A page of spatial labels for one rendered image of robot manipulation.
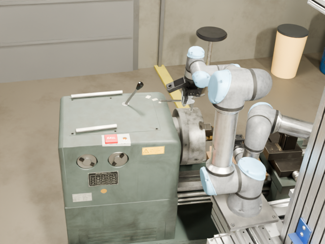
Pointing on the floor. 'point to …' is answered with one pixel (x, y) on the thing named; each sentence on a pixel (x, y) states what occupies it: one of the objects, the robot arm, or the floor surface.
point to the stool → (203, 35)
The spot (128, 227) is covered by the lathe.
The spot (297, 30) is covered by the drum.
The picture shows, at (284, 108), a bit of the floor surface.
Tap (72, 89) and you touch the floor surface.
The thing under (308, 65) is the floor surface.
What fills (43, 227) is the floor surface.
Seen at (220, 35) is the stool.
